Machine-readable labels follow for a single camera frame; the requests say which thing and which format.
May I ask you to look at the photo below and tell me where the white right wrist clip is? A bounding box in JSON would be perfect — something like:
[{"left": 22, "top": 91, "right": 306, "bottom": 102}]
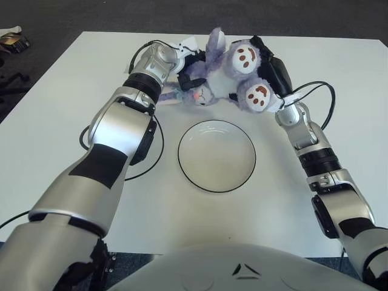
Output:
[{"left": 271, "top": 92, "right": 301, "bottom": 113}]

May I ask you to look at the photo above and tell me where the black chair base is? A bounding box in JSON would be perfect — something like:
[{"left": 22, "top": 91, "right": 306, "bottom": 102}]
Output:
[{"left": 0, "top": 59, "right": 30, "bottom": 95}]

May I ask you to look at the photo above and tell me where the purple plush bunny doll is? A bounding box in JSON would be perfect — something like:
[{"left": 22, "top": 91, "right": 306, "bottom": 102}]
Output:
[{"left": 157, "top": 27, "right": 278, "bottom": 113}]

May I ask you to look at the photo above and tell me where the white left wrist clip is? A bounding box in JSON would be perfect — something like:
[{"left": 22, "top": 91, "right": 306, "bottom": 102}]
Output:
[{"left": 174, "top": 36, "right": 198, "bottom": 57}]

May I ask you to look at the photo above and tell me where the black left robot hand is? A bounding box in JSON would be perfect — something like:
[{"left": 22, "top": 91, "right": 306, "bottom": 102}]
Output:
[{"left": 177, "top": 50, "right": 207, "bottom": 92}]

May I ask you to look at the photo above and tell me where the grey robot torso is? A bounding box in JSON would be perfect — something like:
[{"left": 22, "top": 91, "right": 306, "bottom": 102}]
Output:
[{"left": 105, "top": 242, "right": 376, "bottom": 291}]

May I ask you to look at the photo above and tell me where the dark box on floor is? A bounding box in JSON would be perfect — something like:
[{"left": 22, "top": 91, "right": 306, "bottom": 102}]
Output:
[{"left": 0, "top": 34, "right": 31, "bottom": 54}]

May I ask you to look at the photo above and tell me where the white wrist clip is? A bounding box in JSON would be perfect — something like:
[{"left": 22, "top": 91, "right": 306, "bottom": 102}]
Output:
[
  {"left": 271, "top": 92, "right": 301, "bottom": 113},
  {"left": 174, "top": 36, "right": 198, "bottom": 57}
]

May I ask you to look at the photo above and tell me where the white plate black rim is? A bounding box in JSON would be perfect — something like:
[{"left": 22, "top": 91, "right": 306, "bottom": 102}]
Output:
[{"left": 177, "top": 120, "right": 257, "bottom": 194}]

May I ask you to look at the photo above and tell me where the black metal table bracket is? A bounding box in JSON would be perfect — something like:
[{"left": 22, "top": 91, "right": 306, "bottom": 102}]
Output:
[{"left": 99, "top": 251, "right": 118, "bottom": 291}]

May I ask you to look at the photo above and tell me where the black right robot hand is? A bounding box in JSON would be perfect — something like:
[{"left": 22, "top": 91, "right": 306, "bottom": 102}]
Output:
[{"left": 250, "top": 35, "right": 293, "bottom": 98}]

